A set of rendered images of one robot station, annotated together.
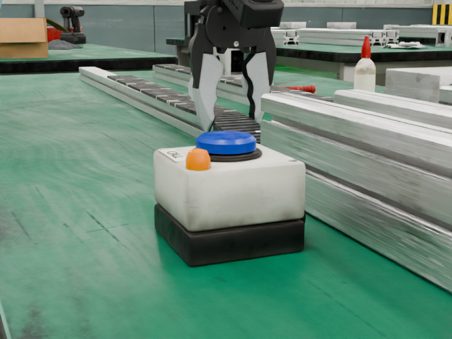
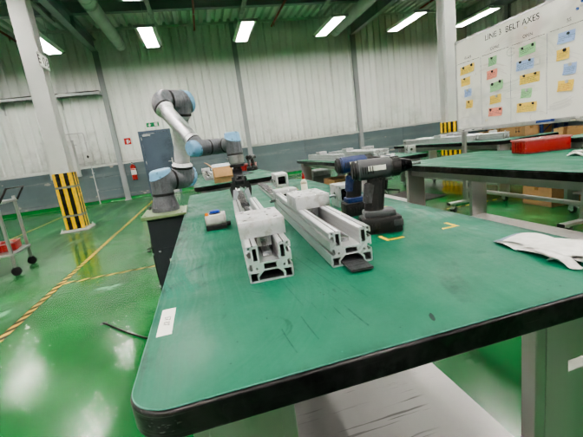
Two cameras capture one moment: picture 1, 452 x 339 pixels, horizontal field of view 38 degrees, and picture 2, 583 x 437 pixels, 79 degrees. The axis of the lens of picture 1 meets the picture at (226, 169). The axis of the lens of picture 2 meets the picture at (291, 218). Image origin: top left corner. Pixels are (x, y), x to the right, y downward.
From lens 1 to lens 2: 1.06 m
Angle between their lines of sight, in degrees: 12
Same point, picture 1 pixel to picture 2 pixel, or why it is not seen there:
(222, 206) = (211, 221)
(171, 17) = (312, 144)
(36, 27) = (228, 170)
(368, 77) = (304, 185)
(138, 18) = (297, 147)
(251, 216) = (216, 223)
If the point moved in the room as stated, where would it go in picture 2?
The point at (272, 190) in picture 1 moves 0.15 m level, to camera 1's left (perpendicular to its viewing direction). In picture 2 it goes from (219, 218) to (184, 221)
